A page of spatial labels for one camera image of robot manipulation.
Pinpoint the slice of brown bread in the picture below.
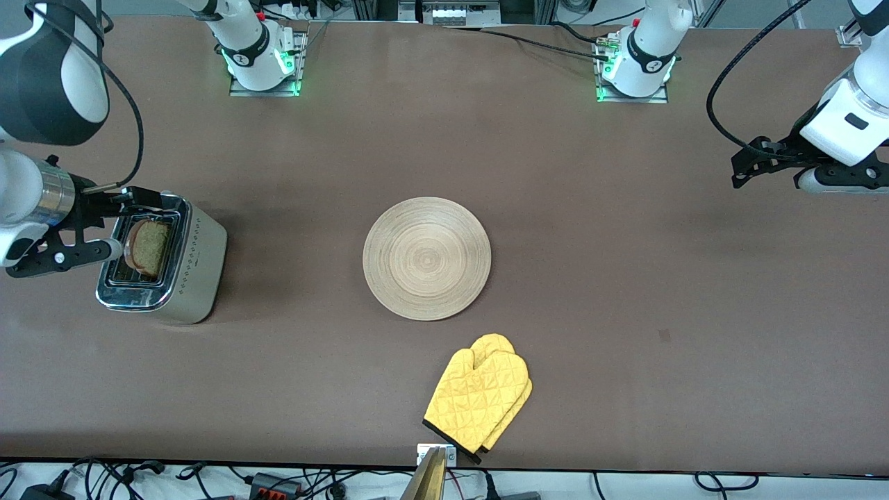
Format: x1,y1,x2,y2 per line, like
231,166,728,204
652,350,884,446
124,219,173,280

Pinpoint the round wooden plate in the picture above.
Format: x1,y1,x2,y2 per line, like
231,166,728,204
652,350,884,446
363,197,492,322

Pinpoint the chrome two-slot toaster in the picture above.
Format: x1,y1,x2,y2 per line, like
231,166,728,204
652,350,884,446
95,193,229,326

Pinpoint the black power adapter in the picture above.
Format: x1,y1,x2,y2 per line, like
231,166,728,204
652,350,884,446
19,481,77,500

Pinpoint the black orange connector block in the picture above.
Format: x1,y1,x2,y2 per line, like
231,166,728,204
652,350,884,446
249,472,304,498

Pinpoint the yellow quilted oven mitt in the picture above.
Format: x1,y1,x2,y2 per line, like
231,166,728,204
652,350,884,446
423,347,529,465
471,333,534,452

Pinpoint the white power strip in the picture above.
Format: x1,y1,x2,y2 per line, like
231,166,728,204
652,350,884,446
420,0,502,26

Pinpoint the golden metal bar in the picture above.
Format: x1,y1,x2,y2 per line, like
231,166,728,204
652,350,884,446
399,447,447,500

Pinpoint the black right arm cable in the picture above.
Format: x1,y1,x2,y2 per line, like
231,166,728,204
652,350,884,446
24,0,145,190

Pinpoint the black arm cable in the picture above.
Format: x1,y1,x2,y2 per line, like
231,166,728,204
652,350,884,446
706,0,813,157
24,0,145,190

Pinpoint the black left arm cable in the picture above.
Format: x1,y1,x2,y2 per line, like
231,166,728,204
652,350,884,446
706,0,813,157

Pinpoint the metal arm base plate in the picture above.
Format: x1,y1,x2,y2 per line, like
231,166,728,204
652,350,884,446
596,35,670,105
229,28,308,98

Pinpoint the thin black table cable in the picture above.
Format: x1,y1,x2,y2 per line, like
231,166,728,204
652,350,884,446
444,26,612,60

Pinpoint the small white bracket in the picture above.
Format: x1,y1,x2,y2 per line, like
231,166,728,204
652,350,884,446
416,444,458,467

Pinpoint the black cable plug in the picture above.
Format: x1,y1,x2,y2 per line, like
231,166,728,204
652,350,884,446
479,472,542,500

